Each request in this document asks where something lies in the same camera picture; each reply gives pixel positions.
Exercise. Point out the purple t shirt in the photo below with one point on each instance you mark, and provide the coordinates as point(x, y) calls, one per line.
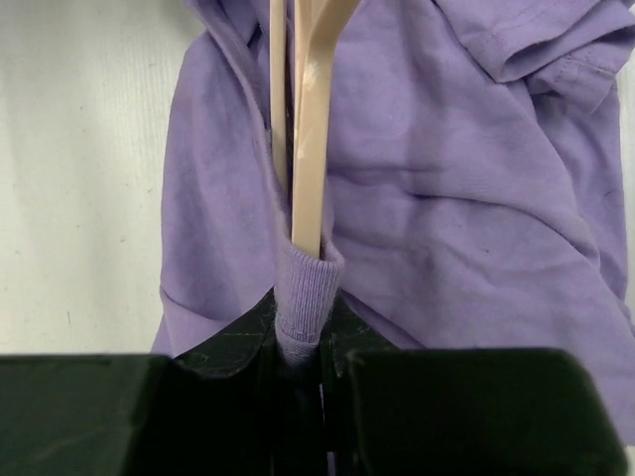
point(473, 197)

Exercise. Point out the beige wooden hanger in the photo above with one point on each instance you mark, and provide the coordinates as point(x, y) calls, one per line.
point(317, 28)

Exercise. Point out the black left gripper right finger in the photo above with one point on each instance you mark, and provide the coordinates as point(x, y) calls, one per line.
point(528, 411)

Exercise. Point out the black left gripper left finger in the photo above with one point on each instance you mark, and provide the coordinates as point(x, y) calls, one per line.
point(140, 414)

